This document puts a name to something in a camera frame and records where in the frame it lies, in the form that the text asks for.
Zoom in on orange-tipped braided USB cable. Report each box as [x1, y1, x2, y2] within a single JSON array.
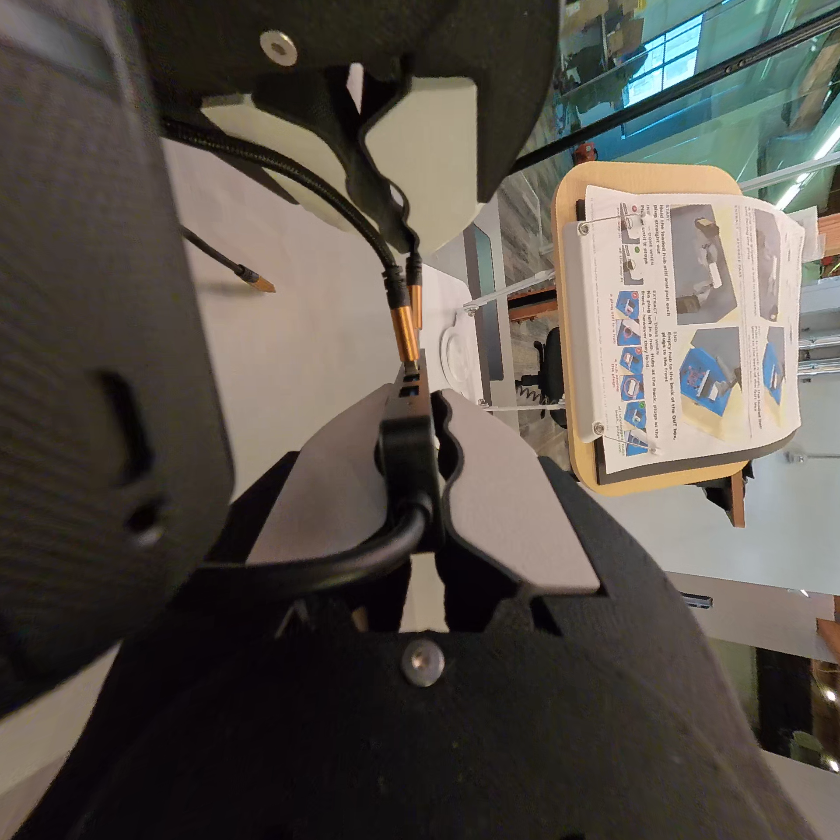
[[392, 187, 424, 332], [161, 118, 422, 366]]

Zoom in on desk with grey-blue panel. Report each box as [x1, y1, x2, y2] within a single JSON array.
[[427, 222, 508, 385]]

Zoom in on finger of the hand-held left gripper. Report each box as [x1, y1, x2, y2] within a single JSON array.
[[357, 73, 483, 258], [197, 66, 371, 234]]

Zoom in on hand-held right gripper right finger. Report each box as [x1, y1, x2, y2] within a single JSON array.
[[428, 387, 602, 632]]

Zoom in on printed instruction sheet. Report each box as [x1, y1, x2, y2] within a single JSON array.
[[584, 185, 805, 476]]

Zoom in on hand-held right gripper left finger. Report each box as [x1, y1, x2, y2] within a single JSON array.
[[246, 384, 401, 568]]

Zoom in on black window frame bar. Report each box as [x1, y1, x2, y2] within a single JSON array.
[[515, 0, 840, 173]]

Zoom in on black office chair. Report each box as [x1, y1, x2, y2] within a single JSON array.
[[518, 327, 567, 411]]

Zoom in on wooden display board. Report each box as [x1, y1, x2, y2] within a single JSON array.
[[554, 163, 752, 496]]

